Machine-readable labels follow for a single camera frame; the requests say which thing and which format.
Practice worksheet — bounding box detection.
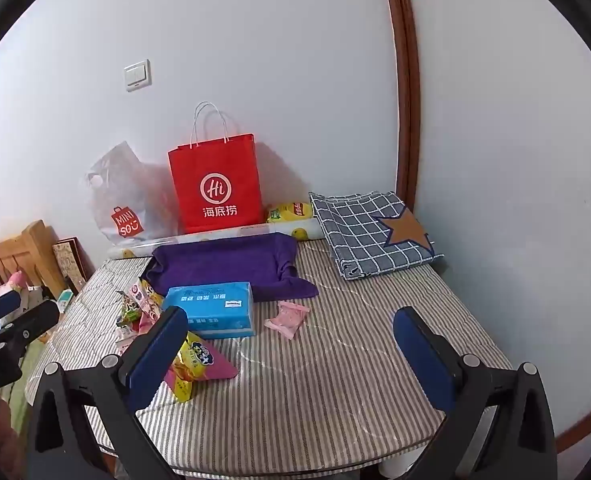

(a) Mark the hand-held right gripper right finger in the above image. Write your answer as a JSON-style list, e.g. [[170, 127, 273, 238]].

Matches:
[[393, 306, 559, 480]]

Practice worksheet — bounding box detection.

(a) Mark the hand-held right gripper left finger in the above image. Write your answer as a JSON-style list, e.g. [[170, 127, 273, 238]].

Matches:
[[25, 305, 191, 480]]

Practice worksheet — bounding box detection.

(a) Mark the yellow pink chip bag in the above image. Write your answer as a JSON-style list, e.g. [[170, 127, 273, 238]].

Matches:
[[162, 331, 239, 403]]

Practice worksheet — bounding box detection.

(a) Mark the blue tissue pack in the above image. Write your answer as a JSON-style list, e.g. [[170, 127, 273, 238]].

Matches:
[[161, 281, 256, 339]]

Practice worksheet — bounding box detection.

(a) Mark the purple cloth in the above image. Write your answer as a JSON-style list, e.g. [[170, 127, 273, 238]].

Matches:
[[142, 232, 319, 303]]

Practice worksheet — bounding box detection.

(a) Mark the pink plush toy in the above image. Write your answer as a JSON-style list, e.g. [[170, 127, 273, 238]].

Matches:
[[5, 270, 31, 292]]

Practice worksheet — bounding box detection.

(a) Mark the green blanket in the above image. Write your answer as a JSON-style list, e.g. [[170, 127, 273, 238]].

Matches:
[[5, 345, 46, 411]]

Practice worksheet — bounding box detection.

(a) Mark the pink cartoon snack packet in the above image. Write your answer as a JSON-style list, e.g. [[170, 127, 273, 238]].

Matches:
[[125, 280, 168, 333]]

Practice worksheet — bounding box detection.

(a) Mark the wooden headboard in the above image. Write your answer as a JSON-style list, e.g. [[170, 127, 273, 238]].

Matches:
[[0, 220, 68, 301]]

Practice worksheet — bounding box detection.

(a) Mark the doodle cover notebook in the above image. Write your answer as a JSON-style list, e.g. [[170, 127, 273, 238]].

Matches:
[[52, 237, 93, 295]]

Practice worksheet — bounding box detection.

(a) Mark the grey striped mattress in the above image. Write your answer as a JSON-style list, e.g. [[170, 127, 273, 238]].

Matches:
[[25, 237, 513, 478]]

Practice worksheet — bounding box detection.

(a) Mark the pink floral snack packet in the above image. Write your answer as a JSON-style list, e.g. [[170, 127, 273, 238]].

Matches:
[[264, 301, 310, 339]]

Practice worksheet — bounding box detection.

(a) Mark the grey checked cloth with star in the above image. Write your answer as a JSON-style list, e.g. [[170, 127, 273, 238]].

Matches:
[[309, 190, 445, 281]]

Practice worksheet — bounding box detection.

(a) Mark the white plastic shopping bag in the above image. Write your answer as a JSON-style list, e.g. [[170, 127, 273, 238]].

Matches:
[[85, 141, 180, 247]]

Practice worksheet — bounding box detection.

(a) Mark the rolled lemon print sheet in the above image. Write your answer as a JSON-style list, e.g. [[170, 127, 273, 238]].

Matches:
[[108, 222, 326, 261]]

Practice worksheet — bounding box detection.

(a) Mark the red paper bag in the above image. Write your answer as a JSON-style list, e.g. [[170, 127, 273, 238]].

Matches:
[[168, 101, 265, 235]]

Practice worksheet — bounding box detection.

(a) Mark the yellow tea packet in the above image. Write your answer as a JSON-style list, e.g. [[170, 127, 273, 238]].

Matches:
[[266, 201, 313, 224]]

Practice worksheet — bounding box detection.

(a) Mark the brown wooden door frame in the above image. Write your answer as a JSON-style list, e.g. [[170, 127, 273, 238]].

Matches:
[[379, 0, 422, 211]]

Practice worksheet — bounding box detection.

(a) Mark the white wall switch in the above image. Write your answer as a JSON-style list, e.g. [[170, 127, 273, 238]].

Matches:
[[123, 59, 152, 92]]

